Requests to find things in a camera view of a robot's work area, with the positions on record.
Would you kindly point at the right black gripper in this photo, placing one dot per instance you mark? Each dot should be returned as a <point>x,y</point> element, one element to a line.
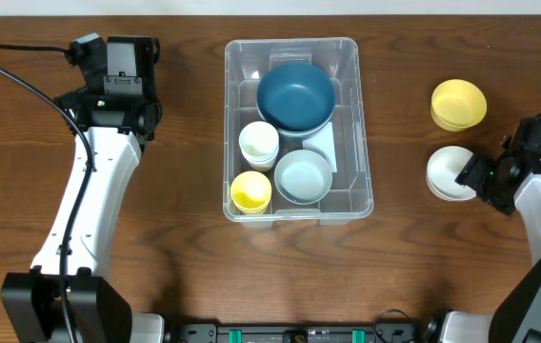
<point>469,171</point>

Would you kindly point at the yellow cup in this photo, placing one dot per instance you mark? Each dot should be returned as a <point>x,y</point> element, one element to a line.
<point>251,189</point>
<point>252,211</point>

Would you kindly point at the light blue cup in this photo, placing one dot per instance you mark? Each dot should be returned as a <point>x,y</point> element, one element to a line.
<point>264,159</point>

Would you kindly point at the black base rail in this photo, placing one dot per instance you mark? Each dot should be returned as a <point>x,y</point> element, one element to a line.
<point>388,331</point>

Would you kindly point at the cream white cup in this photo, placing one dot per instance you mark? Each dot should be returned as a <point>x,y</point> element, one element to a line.
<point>258,138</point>

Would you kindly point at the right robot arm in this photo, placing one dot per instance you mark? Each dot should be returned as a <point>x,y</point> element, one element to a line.
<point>518,317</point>

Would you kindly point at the dark blue bowl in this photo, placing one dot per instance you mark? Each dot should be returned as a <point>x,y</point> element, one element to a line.
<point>275,133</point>
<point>297,98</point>

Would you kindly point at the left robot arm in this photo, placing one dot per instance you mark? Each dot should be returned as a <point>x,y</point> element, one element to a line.
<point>66,295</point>

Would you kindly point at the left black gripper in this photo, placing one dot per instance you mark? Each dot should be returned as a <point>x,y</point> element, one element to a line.
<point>151,59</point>

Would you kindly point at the white small bowl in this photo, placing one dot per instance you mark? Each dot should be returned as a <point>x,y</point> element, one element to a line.
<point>443,168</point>

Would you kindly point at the yellow small bowl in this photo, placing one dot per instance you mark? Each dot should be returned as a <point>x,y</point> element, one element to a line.
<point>457,105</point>

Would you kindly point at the pink cup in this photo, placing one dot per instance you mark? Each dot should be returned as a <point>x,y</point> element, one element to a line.
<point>262,166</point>

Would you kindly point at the clear plastic storage bin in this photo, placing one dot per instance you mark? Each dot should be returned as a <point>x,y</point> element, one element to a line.
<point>246,63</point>

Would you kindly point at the grey small bowl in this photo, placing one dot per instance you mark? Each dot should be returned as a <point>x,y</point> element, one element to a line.
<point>303,177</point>

